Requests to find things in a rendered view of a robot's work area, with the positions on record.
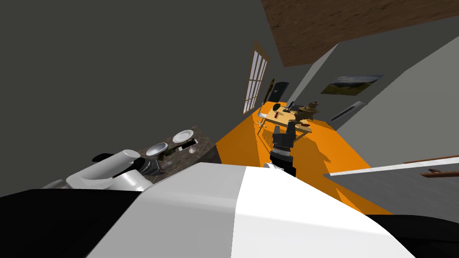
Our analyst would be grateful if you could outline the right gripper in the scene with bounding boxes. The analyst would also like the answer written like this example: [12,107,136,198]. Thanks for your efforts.
[272,120,298,146]

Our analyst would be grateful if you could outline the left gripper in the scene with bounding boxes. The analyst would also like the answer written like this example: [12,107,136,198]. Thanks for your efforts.
[142,158,166,176]

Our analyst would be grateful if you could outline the pale wooden table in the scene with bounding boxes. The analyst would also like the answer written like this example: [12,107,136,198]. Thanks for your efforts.
[256,101,322,137]

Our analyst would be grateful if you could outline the grey bowl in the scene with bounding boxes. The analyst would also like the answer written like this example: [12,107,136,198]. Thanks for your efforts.
[145,142,169,159]

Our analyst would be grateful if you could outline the dark green bottle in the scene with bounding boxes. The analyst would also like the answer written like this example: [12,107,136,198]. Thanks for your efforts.
[157,139,197,160]

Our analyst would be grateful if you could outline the grey metal chair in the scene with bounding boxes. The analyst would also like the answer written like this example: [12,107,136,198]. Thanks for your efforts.
[255,107,269,130]

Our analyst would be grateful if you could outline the dark door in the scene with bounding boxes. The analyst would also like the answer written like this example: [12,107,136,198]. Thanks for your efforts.
[268,81,290,103]

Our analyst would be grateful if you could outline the white plate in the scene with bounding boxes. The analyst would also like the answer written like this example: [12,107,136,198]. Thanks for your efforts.
[172,129,195,144]

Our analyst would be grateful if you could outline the wooden framed window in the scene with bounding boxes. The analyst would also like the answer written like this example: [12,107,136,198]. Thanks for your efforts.
[242,40,270,116]

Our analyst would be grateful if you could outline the landscape picture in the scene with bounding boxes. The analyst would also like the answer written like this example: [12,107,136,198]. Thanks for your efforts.
[320,74,385,97]

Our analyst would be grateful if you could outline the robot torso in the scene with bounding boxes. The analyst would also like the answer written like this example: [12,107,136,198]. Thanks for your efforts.
[86,162,416,258]

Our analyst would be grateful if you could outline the brown wall hanging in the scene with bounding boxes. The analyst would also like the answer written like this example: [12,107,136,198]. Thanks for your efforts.
[263,78,276,105]

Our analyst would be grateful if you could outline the white wall vent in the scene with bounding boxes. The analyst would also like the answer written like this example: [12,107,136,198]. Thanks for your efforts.
[329,101,368,123]

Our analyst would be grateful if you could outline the grey cabinet with wooden handles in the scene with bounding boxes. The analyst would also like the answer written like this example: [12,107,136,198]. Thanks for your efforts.
[323,154,459,224]

